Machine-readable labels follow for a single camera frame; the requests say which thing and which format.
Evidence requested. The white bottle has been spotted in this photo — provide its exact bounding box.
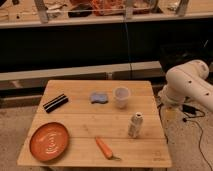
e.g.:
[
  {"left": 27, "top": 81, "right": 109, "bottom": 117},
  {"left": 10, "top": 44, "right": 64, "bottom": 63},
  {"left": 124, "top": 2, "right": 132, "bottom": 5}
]
[{"left": 128, "top": 112, "right": 143, "bottom": 138}]

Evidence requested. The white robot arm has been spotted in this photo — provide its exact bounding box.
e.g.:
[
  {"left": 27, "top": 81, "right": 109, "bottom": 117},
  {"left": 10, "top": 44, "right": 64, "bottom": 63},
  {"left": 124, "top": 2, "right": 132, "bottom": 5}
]
[{"left": 159, "top": 60, "right": 213, "bottom": 112}]

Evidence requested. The blue sponge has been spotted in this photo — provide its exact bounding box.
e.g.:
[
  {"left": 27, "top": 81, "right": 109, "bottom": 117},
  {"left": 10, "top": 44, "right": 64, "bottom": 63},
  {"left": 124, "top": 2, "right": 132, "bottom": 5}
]
[{"left": 90, "top": 92, "right": 108, "bottom": 104}]

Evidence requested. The translucent plastic cup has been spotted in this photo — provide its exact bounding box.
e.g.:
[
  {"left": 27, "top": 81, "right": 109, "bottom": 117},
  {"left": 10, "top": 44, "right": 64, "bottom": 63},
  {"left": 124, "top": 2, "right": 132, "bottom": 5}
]
[{"left": 113, "top": 87, "right": 130, "bottom": 109}]

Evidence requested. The wooden table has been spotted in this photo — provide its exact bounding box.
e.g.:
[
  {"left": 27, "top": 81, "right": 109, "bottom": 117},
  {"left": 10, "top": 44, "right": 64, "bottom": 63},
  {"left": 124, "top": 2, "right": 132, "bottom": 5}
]
[{"left": 16, "top": 79, "right": 173, "bottom": 169}]

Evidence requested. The black striped block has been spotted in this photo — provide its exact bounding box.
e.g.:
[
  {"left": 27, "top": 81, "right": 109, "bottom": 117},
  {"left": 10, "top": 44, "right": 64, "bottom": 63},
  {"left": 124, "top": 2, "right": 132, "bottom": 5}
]
[{"left": 43, "top": 94, "right": 69, "bottom": 113}]

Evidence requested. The orange carrot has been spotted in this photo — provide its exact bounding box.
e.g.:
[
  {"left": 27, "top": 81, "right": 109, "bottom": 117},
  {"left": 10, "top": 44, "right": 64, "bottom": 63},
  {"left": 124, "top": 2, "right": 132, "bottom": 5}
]
[{"left": 95, "top": 137, "right": 120, "bottom": 161}]

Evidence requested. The black crate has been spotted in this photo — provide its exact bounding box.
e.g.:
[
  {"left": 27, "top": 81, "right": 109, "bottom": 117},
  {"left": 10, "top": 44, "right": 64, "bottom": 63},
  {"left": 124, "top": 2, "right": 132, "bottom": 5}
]
[{"left": 159, "top": 43, "right": 213, "bottom": 72}]

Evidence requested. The orange plate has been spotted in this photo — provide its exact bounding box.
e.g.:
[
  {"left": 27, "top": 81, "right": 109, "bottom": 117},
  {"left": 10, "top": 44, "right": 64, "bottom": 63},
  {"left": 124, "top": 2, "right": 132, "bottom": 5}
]
[{"left": 29, "top": 122, "right": 70, "bottom": 162}]

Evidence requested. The long wooden shelf bench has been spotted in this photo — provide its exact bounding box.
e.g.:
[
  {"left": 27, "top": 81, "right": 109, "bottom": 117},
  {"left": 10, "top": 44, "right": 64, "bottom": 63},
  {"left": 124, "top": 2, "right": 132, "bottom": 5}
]
[{"left": 0, "top": 61, "right": 164, "bottom": 90}]

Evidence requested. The black cable on floor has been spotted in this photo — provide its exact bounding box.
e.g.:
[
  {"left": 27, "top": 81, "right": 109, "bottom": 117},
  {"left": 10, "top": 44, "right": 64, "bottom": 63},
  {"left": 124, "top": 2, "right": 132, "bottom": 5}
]
[{"left": 181, "top": 105, "right": 213, "bottom": 171}]

